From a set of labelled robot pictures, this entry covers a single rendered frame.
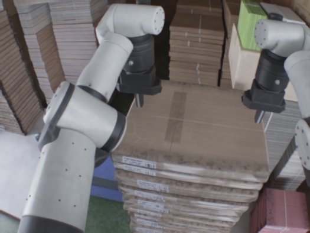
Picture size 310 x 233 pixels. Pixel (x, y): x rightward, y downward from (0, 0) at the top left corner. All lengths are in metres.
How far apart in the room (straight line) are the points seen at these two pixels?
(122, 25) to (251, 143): 0.51
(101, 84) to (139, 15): 0.17
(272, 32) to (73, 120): 0.40
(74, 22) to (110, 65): 1.78
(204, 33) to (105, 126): 1.84
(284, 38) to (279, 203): 1.10
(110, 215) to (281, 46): 1.60
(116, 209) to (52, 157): 1.50
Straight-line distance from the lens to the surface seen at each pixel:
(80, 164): 0.33
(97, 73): 0.41
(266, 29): 0.48
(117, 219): 1.76
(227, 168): 0.66
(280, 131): 1.22
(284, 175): 1.57
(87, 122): 0.35
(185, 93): 0.87
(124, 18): 0.50
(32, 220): 0.30
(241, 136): 0.75
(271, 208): 1.40
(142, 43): 0.51
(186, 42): 2.17
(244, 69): 0.97
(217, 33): 2.13
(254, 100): 0.58
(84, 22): 2.13
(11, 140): 2.50
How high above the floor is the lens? 1.63
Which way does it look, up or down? 43 degrees down
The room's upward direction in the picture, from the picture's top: 2 degrees counter-clockwise
